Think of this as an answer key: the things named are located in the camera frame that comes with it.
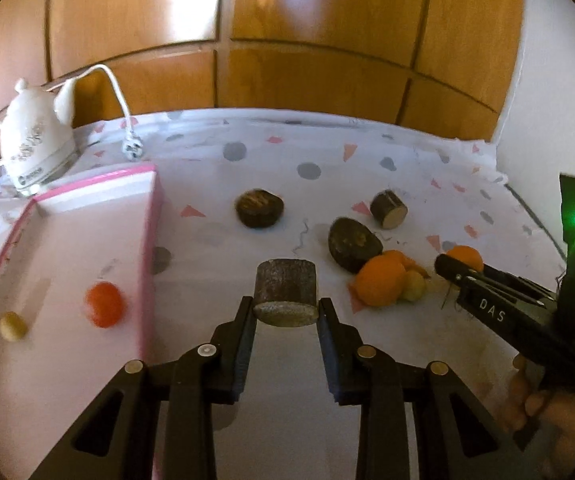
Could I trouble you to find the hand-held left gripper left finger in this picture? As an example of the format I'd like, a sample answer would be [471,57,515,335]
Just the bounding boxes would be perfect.
[30,296,258,480]

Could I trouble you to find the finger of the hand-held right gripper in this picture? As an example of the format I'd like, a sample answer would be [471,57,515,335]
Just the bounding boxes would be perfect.
[434,253,558,308]

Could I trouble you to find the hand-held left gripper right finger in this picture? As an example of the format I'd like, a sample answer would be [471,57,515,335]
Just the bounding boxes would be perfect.
[319,298,543,480]

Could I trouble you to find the small red-orange fruit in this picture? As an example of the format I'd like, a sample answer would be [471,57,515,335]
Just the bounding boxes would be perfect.
[445,244,484,273]

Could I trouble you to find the orange carrot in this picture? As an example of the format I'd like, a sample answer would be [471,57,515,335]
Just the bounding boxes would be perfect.
[381,249,431,281]

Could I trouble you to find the large wood log piece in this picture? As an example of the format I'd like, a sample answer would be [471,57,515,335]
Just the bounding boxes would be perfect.
[253,258,319,328]

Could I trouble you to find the large orange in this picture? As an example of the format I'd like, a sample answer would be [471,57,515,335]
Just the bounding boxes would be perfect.
[355,255,407,308]

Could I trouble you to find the small wood log piece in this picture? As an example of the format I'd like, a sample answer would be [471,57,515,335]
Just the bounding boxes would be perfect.
[370,188,408,231]

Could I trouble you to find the dark avocado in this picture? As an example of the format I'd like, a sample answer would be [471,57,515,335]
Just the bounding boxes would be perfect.
[328,217,384,275]

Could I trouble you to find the pink rimmed white tray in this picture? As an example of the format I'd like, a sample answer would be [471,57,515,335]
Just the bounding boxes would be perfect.
[0,162,164,480]

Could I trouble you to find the person's right hand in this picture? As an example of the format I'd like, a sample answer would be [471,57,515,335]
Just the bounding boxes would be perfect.
[510,355,575,443]

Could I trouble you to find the orange tangerine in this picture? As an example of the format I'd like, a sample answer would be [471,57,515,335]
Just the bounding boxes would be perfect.
[86,281,127,328]

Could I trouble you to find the white patterned tablecloth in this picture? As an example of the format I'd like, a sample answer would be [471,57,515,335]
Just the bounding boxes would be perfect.
[0,107,568,480]

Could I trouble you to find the small beige potato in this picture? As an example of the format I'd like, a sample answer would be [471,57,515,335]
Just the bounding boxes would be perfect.
[0,311,29,342]

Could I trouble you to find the wooden panelled cabinet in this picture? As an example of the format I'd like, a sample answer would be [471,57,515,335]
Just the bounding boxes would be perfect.
[0,0,527,143]

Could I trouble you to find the white ceramic electric kettle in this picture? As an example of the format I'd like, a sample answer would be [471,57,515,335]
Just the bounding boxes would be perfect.
[0,77,79,196]

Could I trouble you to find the white power cable with plug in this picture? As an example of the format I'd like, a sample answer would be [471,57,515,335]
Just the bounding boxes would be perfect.
[50,64,147,162]

